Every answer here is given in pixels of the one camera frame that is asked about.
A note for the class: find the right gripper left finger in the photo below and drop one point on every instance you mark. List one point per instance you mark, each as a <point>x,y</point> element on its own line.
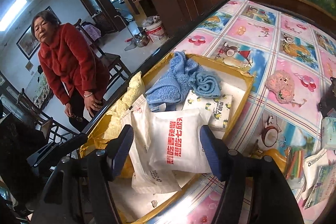
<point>117,151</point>

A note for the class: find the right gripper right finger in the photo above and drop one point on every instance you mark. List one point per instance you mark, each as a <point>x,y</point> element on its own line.
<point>216,153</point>

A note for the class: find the white red text bag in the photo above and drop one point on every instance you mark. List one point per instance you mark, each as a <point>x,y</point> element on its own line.
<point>176,141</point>

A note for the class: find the lemon print tissue pack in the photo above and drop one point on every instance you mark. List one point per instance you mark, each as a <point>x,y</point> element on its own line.
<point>219,108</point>

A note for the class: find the small blue towel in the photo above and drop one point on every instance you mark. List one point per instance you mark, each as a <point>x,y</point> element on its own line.
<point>205,84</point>

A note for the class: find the large blue towel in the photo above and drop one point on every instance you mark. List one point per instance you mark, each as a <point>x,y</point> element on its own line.
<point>172,88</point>

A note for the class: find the pink plush toy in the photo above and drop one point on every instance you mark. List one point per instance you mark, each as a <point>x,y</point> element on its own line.
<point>281,84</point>

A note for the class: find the green white snack packet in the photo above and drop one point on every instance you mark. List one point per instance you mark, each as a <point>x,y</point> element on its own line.
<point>323,186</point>

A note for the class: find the teal cartoon tissue pack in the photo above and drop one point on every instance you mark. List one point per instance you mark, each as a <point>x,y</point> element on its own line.
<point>328,133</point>

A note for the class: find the yellow cardboard box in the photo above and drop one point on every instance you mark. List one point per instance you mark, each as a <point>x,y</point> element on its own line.
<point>233,81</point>

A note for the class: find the rainbow striped packet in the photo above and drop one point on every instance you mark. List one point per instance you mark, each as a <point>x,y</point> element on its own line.
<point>294,163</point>

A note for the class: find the person in red jacket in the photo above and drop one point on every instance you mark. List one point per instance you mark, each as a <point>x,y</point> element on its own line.
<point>75,74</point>

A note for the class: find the wooden chair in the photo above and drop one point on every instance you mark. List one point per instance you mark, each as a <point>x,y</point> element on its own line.
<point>117,69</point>

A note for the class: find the metal kettle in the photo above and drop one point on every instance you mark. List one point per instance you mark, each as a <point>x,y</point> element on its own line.
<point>141,39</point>

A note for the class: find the large black electric motor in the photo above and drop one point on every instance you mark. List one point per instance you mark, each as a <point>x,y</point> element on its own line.
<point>327,104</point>

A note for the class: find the colourful cartoon tablecloth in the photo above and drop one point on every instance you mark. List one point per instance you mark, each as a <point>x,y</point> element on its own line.
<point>259,41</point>

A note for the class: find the white plastic bucket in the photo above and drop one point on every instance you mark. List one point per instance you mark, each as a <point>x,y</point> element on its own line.
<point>154,29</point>

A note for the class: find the ceiling tube light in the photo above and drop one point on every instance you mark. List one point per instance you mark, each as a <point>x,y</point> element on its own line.
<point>11,14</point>

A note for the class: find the dark wooden cabinet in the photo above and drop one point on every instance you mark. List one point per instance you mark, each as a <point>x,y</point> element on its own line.
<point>185,14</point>

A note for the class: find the framed wall picture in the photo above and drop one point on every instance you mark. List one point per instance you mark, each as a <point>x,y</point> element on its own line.
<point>27,44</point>

